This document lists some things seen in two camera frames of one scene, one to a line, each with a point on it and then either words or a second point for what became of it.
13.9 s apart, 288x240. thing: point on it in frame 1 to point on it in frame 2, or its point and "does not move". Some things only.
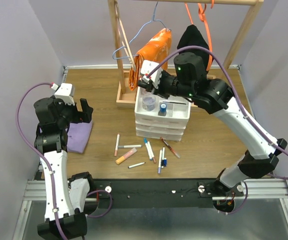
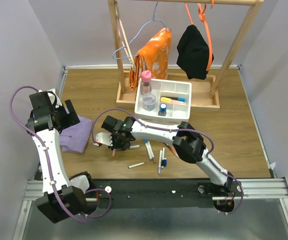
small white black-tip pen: (136, 164) does not move
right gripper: (150, 87) to (125, 147)
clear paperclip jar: (149, 103) does not move
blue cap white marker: (145, 141) does not move
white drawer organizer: (160, 118) does not move
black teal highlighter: (174, 102) to (179, 99)
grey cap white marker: (130, 146) does not move
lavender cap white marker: (160, 161) does not move
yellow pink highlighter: (125, 156) to (164, 99)
